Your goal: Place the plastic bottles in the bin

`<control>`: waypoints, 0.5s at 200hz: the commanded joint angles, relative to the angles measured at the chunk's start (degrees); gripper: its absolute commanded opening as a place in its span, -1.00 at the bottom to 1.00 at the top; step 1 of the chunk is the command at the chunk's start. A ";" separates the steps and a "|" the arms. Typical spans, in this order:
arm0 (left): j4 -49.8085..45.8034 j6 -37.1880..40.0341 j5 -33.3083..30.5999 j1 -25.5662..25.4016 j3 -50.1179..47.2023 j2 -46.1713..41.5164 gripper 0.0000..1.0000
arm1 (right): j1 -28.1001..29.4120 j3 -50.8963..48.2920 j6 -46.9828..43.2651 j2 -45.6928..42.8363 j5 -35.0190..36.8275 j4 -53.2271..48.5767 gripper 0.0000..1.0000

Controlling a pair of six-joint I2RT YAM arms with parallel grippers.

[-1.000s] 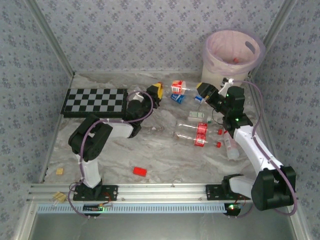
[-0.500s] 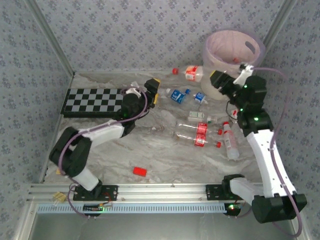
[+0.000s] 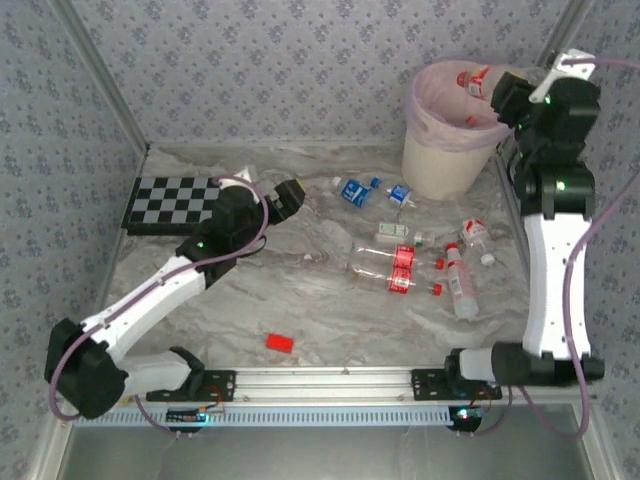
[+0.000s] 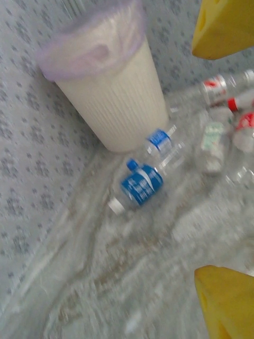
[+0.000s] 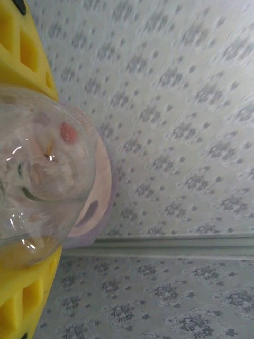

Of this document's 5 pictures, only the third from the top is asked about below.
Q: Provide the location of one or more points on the small circuit board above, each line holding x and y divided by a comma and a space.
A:
187, 416
465, 415

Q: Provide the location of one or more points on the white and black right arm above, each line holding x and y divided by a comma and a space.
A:
555, 285

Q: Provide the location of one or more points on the white bottle with red cap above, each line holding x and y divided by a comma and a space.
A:
459, 280

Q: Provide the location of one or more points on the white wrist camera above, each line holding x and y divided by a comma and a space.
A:
570, 62
245, 175

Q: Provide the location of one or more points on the large blue label bottle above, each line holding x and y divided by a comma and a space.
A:
354, 192

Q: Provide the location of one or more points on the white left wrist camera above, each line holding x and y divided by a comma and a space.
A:
245, 175

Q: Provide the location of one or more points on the small clear green cap bottle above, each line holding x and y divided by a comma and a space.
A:
424, 237

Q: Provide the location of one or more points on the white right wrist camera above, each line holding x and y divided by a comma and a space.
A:
570, 62

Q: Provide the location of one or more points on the blue bottle cap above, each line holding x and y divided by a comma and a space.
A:
375, 183

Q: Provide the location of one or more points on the small blue label bottle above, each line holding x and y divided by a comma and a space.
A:
399, 194

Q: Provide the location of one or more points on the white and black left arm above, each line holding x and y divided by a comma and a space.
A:
150, 295

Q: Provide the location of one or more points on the black and white chessboard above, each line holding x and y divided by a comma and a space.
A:
160, 205

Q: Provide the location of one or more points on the cream plastic bin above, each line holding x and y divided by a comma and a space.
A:
440, 170

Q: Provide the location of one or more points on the grey metal panel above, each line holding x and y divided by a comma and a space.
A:
320, 455

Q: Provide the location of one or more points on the pink bin liner bag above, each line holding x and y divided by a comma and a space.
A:
440, 100

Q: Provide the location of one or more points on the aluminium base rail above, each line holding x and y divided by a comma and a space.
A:
320, 382

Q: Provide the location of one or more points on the aluminium frame post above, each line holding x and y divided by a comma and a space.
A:
570, 25

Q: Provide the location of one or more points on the bottle with red white label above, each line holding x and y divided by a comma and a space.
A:
475, 81

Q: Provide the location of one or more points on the red plastic block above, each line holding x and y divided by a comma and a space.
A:
279, 343

